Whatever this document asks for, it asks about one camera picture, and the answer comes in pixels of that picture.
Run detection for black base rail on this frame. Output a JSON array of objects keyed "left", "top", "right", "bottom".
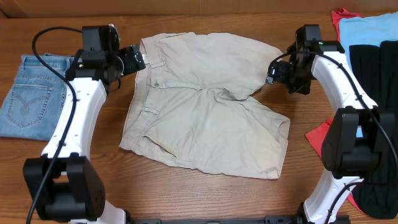
[{"left": 126, "top": 215, "right": 307, "bottom": 224}]

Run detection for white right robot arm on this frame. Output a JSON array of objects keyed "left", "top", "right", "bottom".
[{"left": 264, "top": 39, "right": 397, "bottom": 223}]

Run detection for folded blue denim jeans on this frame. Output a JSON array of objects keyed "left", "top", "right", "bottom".
[{"left": 1, "top": 55, "right": 67, "bottom": 141}]

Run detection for black garment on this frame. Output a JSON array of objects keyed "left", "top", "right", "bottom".
[{"left": 348, "top": 40, "right": 398, "bottom": 220}]

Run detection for beige cotton shorts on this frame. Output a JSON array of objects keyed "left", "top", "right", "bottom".
[{"left": 120, "top": 32, "right": 290, "bottom": 179}]

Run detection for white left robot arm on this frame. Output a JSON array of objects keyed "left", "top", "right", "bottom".
[{"left": 23, "top": 45, "right": 146, "bottom": 223}]

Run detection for light blue t-shirt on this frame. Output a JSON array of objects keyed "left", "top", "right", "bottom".
[{"left": 338, "top": 11, "right": 398, "bottom": 138}]

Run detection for red garment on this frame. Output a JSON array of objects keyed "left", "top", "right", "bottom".
[{"left": 305, "top": 7, "right": 364, "bottom": 212}]

